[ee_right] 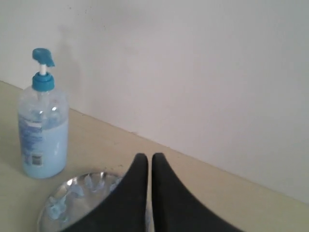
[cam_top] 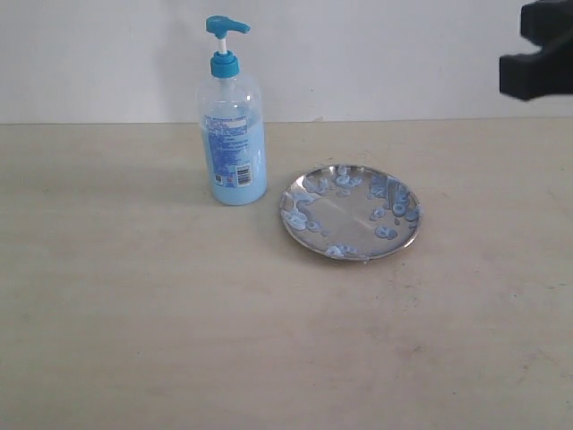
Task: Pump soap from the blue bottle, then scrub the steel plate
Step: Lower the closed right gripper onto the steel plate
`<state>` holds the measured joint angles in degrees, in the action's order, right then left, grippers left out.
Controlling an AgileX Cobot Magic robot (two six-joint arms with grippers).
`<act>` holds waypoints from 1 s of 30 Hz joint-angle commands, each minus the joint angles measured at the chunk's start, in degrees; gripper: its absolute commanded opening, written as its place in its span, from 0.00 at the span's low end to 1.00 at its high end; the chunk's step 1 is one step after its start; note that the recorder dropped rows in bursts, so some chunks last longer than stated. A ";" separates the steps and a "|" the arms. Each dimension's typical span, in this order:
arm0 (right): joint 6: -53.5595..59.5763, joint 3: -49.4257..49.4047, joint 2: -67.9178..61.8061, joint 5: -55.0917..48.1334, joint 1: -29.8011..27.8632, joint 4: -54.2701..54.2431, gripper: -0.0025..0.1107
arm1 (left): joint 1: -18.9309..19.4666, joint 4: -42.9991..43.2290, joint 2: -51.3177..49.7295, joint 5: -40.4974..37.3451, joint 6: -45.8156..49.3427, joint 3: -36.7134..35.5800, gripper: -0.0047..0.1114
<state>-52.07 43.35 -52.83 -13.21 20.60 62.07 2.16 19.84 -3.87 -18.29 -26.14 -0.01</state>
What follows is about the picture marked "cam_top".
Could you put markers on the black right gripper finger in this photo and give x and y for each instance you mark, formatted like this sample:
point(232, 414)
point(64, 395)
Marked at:
point(541, 22)
point(547, 72)

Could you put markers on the blue pump soap bottle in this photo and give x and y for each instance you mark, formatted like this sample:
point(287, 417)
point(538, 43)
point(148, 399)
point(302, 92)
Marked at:
point(231, 122)

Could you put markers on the round steel plate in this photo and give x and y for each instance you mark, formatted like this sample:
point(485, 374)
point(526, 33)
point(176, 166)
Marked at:
point(351, 213)

